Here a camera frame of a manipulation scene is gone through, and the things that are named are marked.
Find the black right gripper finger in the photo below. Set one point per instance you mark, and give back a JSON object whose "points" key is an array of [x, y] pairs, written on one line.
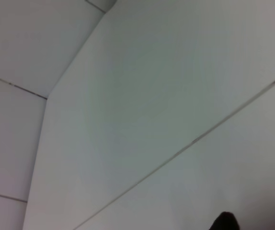
{"points": [[225, 222]]}

